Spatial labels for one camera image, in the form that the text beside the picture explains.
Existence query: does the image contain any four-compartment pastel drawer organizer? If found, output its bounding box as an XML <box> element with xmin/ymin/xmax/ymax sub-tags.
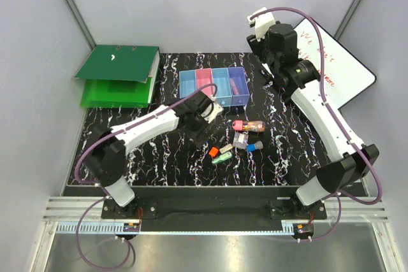
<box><xmin>178</xmin><ymin>67</ymin><xmax>251</xmax><ymax>108</ymax></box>

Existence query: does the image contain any pink purple eraser stick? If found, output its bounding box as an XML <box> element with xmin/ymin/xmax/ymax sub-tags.
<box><xmin>230</xmin><ymin>79</ymin><xmax>240</xmax><ymax>96</ymax></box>

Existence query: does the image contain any pink capped pencil tube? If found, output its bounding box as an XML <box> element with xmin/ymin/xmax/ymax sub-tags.
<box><xmin>232</xmin><ymin>120</ymin><xmax>265</xmax><ymax>132</ymax></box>

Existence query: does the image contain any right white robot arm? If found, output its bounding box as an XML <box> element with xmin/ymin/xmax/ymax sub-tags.
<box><xmin>247</xmin><ymin>21</ymin><xmax>379</xmax><ymax>219</ymax></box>

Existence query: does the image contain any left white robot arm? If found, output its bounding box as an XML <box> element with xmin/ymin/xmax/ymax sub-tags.
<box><xmin>81</xmin><ymin>91</ymin><xmax>223</xmax><ymax>218</ymax></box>

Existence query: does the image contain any beige small eraser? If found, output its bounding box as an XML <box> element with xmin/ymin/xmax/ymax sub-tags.
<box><xmin>219</xmin><ymin>144</ymin><xmax>233</xmax><ymax>154</ymax></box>

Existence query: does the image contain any black whiteboard stand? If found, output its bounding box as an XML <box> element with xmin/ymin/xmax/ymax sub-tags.
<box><xmin>259</xmin><ymin>63</ymin><xmax>291</xmax><ymax>103</ymax></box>

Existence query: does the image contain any green correction tape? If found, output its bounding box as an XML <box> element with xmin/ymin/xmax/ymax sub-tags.
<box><xmin>212</xmin><ymin>152</ymin><xmax>232</xmax><ymax>165</ymax></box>

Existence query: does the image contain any clear purple pin box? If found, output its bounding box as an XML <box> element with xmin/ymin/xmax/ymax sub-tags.
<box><xmin>232</xmin><ymin>132</ymin><xmax>249</xmax><ymax>150</ymax></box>

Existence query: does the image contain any black marble pattern mat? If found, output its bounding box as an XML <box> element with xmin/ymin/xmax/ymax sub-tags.
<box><xmin>65</xmin><ymin>52</ymin><xmax>353</xmax><ymax>187</ymax></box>

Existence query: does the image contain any blue grey cap sharpener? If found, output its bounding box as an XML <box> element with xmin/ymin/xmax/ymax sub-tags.
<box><xmin>247</xmin><ymin>141</ymin><xmax>263</xmax><ymax>152</ymax></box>

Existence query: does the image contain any white whiteboard with red writing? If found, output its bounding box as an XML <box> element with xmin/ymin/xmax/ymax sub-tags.
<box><xmin>295</xmin><ymin>19</ymin><xmax>376</xmax><ymax>109</ymax></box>

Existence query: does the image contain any bright green plastic folder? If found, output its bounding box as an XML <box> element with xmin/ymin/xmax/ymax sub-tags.
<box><xmin>80</xmin><ymin>78</ymin><xmax>155</xmax><ymax>108</ymax></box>

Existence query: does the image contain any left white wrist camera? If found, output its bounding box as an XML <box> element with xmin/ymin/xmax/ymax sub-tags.
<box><xmin>201</xmin><ymin>96</ymin><xmax>223</xmax><ymax>124</ymax></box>

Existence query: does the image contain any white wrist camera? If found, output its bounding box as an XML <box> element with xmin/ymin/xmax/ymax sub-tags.
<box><xmin>201</xmin><ymin>96</ymin><xmax>223</xmax><ymax>124</ymax></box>
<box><xmin>247</xmin><ymin>7</ymin><xmax>276</xmax><ymax>41</ymax></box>

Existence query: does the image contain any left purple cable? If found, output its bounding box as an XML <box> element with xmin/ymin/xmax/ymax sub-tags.
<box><xmin>75</xmin><ymin>83</ymin><xmax>218</xmax><ymax>269</ymax></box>

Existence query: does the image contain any purple cable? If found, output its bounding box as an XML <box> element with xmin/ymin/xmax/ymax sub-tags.
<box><xmin>75</xmin><ymin>83</ymin><xmax>218</xmax><ymax>269</ymax></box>
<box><xmin>250</xmin><ymin>6</ymin><xmax>383</xmax><ymax>243</ymax></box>

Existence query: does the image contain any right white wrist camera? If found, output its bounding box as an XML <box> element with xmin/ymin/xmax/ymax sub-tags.
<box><xmin>247</xmin><ymin>7</ymin><xmax>276</xmax><ymax>41</ymax></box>

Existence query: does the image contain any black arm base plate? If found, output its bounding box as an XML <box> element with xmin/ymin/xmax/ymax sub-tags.
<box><xmin>63</xmin><ymin>184</ymin><xmax>367</xmax><ymax>233</ymax></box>

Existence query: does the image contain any dark green ring binder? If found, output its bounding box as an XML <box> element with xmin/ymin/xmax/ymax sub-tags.
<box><xmin>75</xmin><ymin>45</ymin><xmax>159</xmax><ymax>83</ymax></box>

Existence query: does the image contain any aluminium rail frame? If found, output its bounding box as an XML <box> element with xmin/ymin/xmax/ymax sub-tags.
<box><xmin>31</xmin><ymin>109</ymin><xmax>402</xmax><ymax>272</ymax></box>

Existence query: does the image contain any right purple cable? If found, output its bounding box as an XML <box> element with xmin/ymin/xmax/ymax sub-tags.
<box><xmin>250</xmin><ymin>6</ymin><xmax>383</xmax><ymax>243</ymax></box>

